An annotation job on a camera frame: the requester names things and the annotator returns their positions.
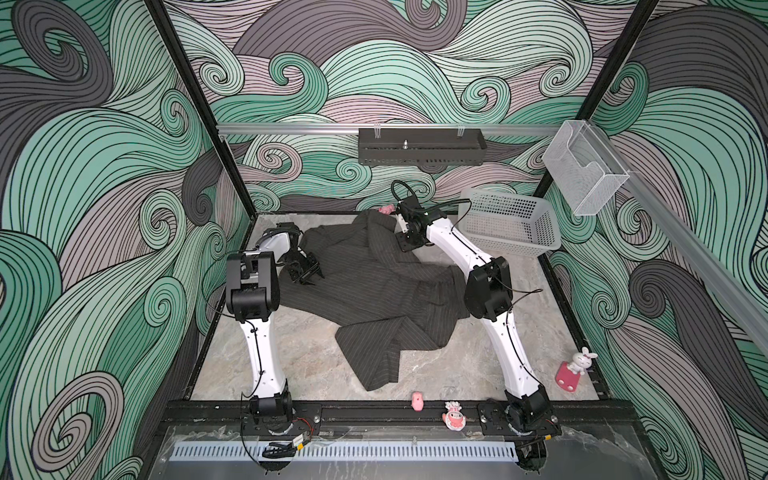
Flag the white bunny on pink stand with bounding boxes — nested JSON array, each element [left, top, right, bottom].
[[555, 347, 599, 392]]

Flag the white slotted cable duct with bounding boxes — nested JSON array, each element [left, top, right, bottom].
[[169, 441, 518, 463]]

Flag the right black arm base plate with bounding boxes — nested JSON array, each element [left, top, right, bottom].
[[477, 399, 562, 439]]

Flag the clear plastic wall holder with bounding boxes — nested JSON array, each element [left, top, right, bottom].
[[543, 120, 629, 216]]

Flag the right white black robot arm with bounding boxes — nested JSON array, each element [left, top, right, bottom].
[[395, 194, 551, 433]]

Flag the aluminium rail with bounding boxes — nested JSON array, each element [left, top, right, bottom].
[[216, 122, 560, 137], [596, 128, 767, 343]]

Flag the small pink pig toy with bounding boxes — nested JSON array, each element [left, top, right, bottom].
[[378, 204, 397, 215]]

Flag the pink white doll figure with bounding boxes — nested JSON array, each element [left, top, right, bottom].
[[442, 401, 467, 432]]

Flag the small pink front toy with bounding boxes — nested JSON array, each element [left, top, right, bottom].
[[411, 391, 424, 412]]

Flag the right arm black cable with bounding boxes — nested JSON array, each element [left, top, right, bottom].
[[389, 178, 475, 217]]

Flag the dark grey striped shirt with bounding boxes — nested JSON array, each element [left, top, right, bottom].
[[279, 210, 469, 391]]

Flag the aluminium right rail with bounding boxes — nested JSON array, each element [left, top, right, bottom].
[[596, 128, 767, 343]]

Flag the black perforated wall shelf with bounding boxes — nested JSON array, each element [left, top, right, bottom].
[[357, 129, 488, 167]]

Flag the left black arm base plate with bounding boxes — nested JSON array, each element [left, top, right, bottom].
[[240, 401, 322, 439]]

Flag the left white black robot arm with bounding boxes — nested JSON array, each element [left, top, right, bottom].
[[225, 222, 322, 424]]

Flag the white plastic mesh basket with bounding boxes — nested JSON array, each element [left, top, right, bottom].
[[457, 188, 561, 258]]

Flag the aluminium rear rail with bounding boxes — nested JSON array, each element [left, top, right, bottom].
[[216, 122, 560, 137]]

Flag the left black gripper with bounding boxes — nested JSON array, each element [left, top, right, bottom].
[[280, 252, 322, 285]]

